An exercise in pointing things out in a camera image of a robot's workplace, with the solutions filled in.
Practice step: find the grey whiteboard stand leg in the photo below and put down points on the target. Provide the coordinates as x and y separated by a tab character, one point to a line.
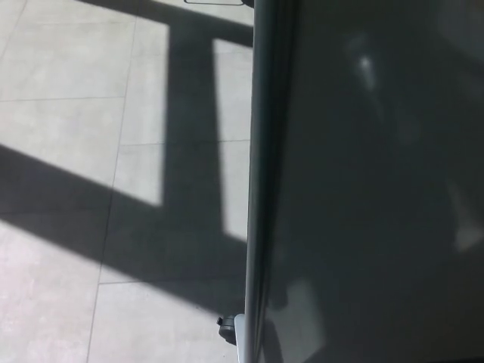
239	336

